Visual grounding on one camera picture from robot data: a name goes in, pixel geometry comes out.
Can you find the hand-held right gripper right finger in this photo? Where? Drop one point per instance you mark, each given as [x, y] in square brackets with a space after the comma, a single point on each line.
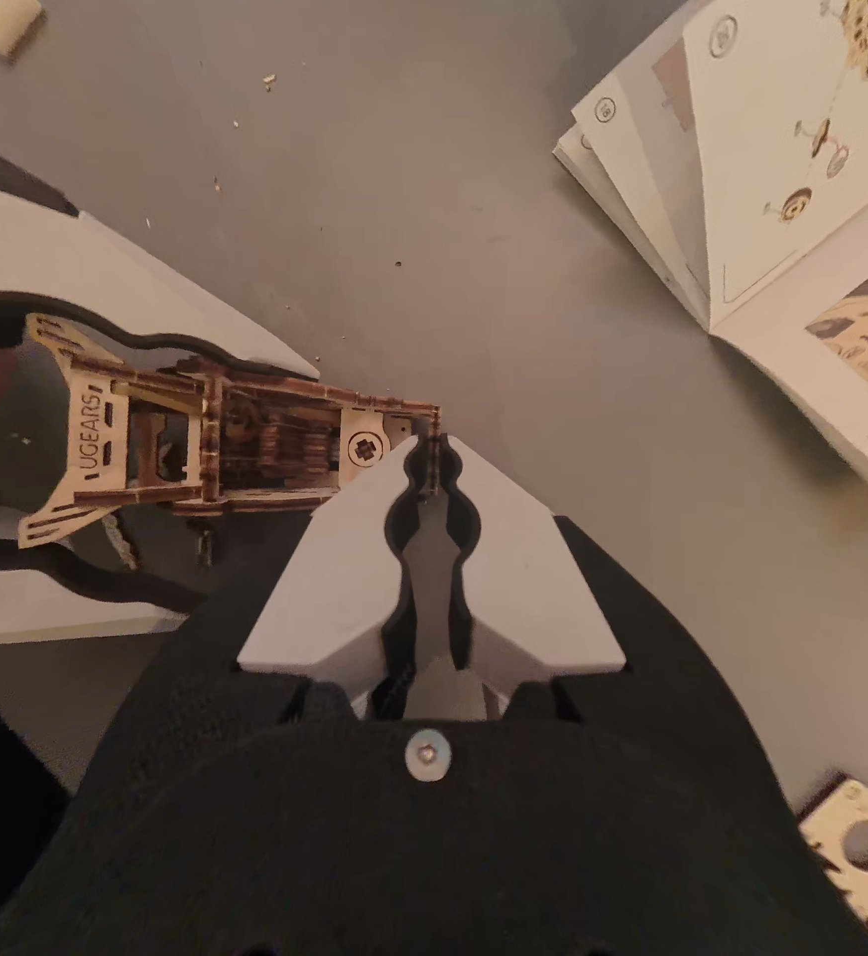
[538, 597]

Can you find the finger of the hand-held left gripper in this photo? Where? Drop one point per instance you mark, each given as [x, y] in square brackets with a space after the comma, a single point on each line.
[105, 269]
[45, 612]

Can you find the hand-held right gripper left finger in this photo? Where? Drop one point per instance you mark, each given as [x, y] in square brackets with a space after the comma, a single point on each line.
[329, 590]

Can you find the ornamented wooden bumper strip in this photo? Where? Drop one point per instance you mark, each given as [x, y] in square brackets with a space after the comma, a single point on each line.
[431, 463]

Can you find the wooden model car chassis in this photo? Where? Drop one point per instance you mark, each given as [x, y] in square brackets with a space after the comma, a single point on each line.
[94, 433]

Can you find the small beige block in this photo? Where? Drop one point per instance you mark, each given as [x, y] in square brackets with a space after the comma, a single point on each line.
[8, 22]

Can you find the white instruction booklet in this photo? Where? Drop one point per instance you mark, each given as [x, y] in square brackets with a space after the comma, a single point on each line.
[762, 224]

